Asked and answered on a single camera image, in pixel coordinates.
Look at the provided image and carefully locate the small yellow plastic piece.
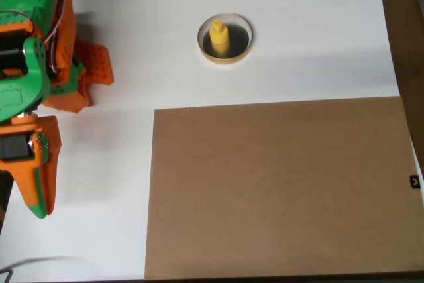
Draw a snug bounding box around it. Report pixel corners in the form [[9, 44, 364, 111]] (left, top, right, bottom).
[[209, 19, 231, 54]]

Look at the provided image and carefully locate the orange robot arm base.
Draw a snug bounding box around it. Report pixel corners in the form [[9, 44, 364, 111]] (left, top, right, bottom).
[[42, 0, 115, 114]]

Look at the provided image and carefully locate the round dish with dark bottom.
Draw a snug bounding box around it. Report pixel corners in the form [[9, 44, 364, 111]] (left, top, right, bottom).
[[197, 13, 254, 65]]

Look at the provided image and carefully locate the white board sheet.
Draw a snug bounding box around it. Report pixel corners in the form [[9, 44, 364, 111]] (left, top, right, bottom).
[[0, 0, 424, 280]]

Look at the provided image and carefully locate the brown fibreboard panel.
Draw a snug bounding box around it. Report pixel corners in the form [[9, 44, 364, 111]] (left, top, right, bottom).
[[144, 96, 424, 280]]

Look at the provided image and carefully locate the red white black arm wire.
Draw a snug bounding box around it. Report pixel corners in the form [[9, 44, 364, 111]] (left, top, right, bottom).
[[48, 0, 70, 45]]

